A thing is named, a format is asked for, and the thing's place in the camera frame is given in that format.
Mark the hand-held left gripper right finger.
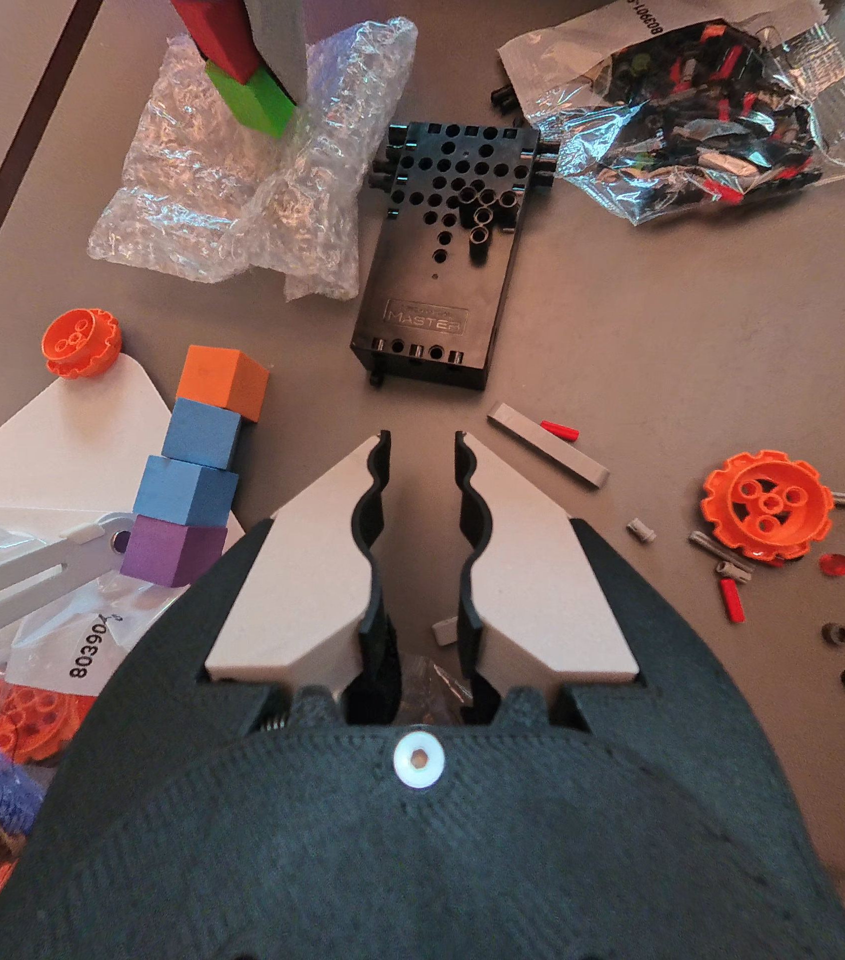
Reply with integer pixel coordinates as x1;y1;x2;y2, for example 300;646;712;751
452;429;641;726

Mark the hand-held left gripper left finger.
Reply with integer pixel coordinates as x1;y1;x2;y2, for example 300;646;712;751
205;429;403;726

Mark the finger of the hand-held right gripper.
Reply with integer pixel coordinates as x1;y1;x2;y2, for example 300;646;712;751
244;0;310;108

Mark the red wooden cube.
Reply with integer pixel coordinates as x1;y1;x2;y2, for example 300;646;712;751
169;0;260;85

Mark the green wooden cube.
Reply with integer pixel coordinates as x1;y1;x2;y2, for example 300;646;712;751
205;61;296;140

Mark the purple wooden cube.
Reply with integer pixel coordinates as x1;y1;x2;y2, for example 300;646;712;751
120;513;230;588

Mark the blue wooden cube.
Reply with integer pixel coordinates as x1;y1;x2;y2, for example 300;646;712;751
160;397;244;472
133;455;241;530

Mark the orange wooden cube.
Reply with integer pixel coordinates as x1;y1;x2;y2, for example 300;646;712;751
175;345;271;423

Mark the crumpled clear plastic bag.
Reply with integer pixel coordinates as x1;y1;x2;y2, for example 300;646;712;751
400;652;472;727

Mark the flat grey plastic beam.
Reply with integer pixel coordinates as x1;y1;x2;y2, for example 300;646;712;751
487;401;611;489

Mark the clear bubble wrap sheet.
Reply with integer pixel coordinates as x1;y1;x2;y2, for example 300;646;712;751
86;16;418;303

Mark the large orange plastic gear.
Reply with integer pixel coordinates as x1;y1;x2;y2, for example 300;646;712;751
700;448;836;562

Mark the black perforated plastic block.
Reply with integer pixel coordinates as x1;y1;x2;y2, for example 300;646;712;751
349;121;560;391

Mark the clear bag of orange gears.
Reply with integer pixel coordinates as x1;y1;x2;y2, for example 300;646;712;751
0;510;191;927

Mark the small orange plastic wheel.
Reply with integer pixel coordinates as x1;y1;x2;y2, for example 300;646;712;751
41;309;124;381

